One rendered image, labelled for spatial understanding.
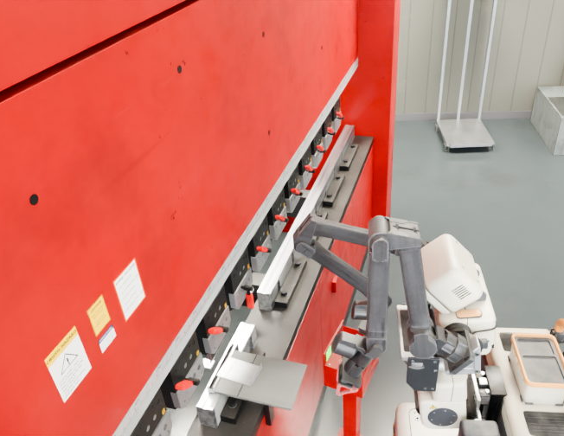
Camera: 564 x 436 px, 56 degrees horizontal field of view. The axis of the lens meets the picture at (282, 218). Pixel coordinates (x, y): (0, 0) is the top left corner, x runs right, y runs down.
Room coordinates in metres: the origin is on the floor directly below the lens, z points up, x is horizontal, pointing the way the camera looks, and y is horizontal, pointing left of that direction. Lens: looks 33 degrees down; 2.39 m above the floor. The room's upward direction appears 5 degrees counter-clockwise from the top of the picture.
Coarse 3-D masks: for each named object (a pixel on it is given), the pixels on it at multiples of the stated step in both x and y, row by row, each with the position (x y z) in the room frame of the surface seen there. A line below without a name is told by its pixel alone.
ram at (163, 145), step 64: (192, 0) 1.37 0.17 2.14; (256, 0) 1.72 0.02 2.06; (320, 0) 2.42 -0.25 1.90; (64, 64) 0.91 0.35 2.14; (128, 64) 1.05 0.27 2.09; (192, 64) 1.29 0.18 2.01; (256, 64) 1.67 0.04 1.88; (320, 64) 2.39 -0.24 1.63; (0, 128) 0.73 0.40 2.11; (64, 128) 0.84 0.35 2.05; (128, 128) 1.00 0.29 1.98; (192, 128) 1.24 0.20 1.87; (256, 128) 1.62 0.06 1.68; (0, 192) 0.69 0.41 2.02; (64, 192) 0.80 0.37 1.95; (128, 192) 0.95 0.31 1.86; (192, 192) 1.18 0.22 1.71; (256, 192) 1.56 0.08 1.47; (0, 256) 0.65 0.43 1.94; (64, 256) 0.76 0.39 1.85; (128, 256) 0.90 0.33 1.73; (192, 256) 1.13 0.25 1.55; (0, 320) 0.61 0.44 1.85; (64, 320) 0.71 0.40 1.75; (128, 320) 0.85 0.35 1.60; (0, 384) 0.56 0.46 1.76; (128, 384) 0.79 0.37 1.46
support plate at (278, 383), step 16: (240, 352) 1.29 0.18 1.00; (272, 368) 1.20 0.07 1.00; (288, 368) 1.20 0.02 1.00; (304, 368) 1.19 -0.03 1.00; (224, 384) 1.15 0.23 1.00; (240, 384) 1.15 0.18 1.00; (256, 384) 1.14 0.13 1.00; (272, 384) 1.14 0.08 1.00; (288, 384) 1.13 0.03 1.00; (256, 400) 1.08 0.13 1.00; (272, 400) 1.08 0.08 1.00; (288, 400) 1.07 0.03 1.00
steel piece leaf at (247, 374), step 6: (234, 366) 1.22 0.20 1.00; (240, 366) 1.22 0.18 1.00; (246, 366) 1.22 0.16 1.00; (252, 366) 1.22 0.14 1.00; (258, 366) 1.22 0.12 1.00; (228, 372) 1.20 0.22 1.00; (234, 372) 1.20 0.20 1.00; (240, 372) 1.20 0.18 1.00; (246, 372) 1.19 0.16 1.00; (252, 372) 1.19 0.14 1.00; (258, 372) 1.18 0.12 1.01; (228, 378) 1.17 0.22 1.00; (234, 378) 1.17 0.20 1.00; (240, 378) 1.17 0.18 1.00; (246, 378) 1.17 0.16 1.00; (252, 378) 1.15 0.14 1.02; (246, 384) 1.14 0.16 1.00; (252, 384) 1.14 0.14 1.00
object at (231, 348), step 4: (228, 344) 1.33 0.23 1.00; (232, 344) 1.33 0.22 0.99; (236, 344) 1.32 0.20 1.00; (228, 348) 1.31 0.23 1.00; (232, 348) 1.32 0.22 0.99; (236, 348) 1.32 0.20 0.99; (228, 352) 1.30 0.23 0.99; (232, 352) 1.29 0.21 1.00; (224, 356) 1.27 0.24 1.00; (224, 360) 1.26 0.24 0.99; (220, 364) 1.24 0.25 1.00; (216, 368) 1.23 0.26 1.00; (220, 368) 1.23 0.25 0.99; (216, 372) 1.21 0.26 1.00; (212, 376) 1.19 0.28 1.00; (216, 376) 1.20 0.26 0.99; (212, 380) 1.18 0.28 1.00; (208, 384) 1.16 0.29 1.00; (212, 384) 1.17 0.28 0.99; (208, 388) 1.15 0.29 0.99; (212, 388) 1.15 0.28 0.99; (212, 392) 1.15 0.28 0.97
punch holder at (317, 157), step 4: (320, 128) 2.35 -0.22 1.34; (320, 132) 2.36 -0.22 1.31; (316, 136) 2.27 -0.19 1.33; (320, 136) 2.34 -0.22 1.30; (312, 140) 2.24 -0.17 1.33; (316, 140) 2.27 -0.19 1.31; (320, 140) 2.34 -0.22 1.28; (312, 144) 2.24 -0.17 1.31; (316, 144) 2.27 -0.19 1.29; (320, 144) 2.34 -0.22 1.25; (312, 148) 2.24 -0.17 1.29; (316, 148) 2.27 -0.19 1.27; (312, 152) 2.24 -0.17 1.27; (316, 152) 2.26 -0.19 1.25; (312, 156) 2.24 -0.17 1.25; (316, 156) 2.25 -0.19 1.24; (320, 156) 2.32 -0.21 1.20; (312, 160) 2.24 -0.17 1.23; (316, 160) 2.25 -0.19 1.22; (320, 160) 2.32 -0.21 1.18; (312, 164) 2.24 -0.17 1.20; (316, 164) 2.24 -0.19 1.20; (316, 168) 2.25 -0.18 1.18
